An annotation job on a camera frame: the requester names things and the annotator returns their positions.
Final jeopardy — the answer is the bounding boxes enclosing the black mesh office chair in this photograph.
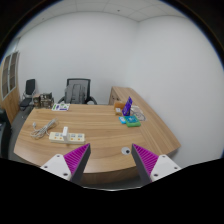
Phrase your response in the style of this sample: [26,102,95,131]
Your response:
[59,78,97,104]

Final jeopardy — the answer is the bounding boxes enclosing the wooden side return desk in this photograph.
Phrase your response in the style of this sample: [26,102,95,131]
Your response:
[109,86,144,106]

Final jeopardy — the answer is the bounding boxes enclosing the dark box on desk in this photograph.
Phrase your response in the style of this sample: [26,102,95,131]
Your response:
[40,93,54,109]

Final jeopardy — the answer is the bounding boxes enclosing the black side chair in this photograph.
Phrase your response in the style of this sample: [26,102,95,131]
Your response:
[19,79,36,110]

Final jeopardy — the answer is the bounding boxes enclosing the orange small box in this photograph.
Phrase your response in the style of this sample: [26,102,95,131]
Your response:
[114,102,125,115]

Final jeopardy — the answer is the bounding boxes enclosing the green sponge pack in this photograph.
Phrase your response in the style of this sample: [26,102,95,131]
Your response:
[126,122,141,127]

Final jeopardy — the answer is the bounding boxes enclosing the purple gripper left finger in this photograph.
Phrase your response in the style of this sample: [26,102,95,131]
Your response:
[41,144,91,185]

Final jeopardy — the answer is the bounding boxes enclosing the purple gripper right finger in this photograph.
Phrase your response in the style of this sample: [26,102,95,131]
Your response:
[131,144,180,185]

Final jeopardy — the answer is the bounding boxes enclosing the white charger plug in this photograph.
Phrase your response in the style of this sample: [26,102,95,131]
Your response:
[62,126,68,138]

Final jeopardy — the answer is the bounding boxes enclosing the white power strip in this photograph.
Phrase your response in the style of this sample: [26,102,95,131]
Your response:
[49,132,85,144]

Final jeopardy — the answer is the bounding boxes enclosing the white coiled power cable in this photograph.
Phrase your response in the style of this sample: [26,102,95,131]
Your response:
[30,118,59,140]

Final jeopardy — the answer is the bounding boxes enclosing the clear plastic bag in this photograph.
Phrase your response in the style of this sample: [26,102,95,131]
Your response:
[130,105,146,121]

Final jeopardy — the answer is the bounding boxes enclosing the silver desk cable grommet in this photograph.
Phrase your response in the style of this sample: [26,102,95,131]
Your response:
[121,147,131,155]

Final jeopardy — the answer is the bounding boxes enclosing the teal small pack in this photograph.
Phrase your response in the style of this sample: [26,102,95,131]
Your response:
[119,116,138,124]

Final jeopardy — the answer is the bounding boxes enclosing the white green flat box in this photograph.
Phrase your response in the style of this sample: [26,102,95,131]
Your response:
[52,103,70,111]

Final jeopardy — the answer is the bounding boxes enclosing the wooden cabinet with glass doors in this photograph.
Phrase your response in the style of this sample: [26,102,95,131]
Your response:
[0,52,19,123]

